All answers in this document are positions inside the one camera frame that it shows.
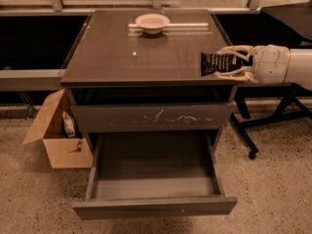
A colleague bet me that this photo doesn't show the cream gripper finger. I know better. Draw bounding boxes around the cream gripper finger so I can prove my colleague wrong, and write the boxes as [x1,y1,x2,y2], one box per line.
[214,66,258,83]
[216,45,256,61]

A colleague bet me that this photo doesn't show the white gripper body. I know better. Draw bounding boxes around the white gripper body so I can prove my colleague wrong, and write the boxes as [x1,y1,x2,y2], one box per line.
[251,45,290,84]

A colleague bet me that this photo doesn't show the black rxbar chocolate bar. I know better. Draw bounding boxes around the black rxbar chocolate bar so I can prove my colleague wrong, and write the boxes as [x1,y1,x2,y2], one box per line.
[201,53,243,76]

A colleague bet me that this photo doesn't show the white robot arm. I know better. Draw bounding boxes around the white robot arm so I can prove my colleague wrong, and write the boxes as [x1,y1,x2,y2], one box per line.
[215,45,312,91]

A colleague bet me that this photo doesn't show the closed scratched top drawer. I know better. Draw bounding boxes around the closed scratched top drawer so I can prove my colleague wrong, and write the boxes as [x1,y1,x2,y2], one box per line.
[71,102,234,133]

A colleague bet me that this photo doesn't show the dark grey drawer cabinet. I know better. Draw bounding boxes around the dark grey drawer cabinet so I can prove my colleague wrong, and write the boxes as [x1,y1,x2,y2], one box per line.
[65,9,237,147]

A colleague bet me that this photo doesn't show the open grey middle drawer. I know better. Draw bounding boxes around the open grey middle drawer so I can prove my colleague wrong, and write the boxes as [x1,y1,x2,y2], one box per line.
[73,131,237,219]

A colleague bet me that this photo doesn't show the dark side table top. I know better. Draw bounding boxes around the dark side table top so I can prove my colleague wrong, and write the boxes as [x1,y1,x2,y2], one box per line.
[260,0,312,47]

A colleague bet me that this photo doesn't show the white ceramic bowl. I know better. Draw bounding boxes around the white ceramic bowl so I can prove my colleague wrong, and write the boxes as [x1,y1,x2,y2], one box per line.
[136,14,170,34]

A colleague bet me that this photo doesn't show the snack bag in box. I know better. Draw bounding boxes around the snack bag in box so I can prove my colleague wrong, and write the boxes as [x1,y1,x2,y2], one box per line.
[62,111,76,138]

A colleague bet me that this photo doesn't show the open cardboard box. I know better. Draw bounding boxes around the open cardboard box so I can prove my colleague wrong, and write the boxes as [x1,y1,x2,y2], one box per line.
[23,90,93,169]

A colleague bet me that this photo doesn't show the grey metal window rail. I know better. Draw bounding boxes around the grey metal window rail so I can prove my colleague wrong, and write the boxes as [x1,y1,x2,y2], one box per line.
[0,65,293,92]

